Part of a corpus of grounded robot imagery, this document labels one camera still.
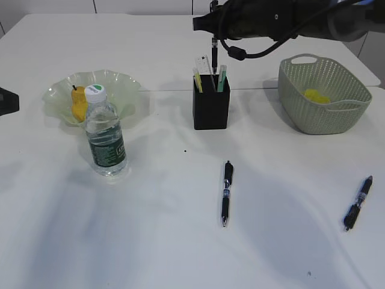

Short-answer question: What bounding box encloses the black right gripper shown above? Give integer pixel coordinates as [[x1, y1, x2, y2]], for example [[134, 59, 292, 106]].
[[192, 1, 271, 39]]

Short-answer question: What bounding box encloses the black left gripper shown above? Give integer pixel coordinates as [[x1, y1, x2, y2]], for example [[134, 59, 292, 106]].
[[0, 87, 20, 116]]

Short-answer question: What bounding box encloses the black pen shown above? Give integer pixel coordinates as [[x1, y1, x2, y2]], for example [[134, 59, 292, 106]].
[[210, 0, 218, 75], [343, 176, 373, 231], [221, 161, 233, 228]]

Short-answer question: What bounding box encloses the clear plastic ruler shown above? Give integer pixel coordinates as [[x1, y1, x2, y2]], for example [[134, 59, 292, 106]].
[[195, 55, 216, 91]]

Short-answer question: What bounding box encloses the yellow utility knife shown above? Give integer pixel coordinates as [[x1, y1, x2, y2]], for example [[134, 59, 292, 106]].
[[192, 67, 203, 93]]

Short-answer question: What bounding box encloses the mint green utility knife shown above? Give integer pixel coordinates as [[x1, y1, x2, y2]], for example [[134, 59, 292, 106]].
[[217, 65, 227, 93]]

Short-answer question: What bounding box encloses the yellow pear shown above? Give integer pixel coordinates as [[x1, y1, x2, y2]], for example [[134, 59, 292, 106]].
[[71, 85, 88, 122]]

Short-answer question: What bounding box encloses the clear plastic water bottle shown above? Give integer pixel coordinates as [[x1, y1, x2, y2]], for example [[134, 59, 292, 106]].
[[84, 84, 127, 176]]

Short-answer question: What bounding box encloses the yellow waste paper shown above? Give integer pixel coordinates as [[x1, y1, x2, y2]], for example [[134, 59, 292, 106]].
[[303, 89, 331, 104]]

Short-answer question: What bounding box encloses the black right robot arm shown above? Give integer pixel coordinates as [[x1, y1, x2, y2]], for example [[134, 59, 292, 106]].
[[192, 0, 384, 42]]

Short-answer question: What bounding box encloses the black square pen holder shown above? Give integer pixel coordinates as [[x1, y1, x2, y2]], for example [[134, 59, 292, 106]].
[[192, 74, 230, 130]]

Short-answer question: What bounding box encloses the green wavy glass plate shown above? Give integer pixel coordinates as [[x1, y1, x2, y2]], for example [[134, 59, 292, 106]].
[[43, 69, 141, 127]]

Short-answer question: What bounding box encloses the green woven plastic basket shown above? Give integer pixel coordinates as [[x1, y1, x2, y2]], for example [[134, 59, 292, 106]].
[[278, 54, 372, 135]]

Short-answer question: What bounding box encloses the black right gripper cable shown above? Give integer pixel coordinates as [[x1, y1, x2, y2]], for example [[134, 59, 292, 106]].
[[218, 0, 362, 61]]

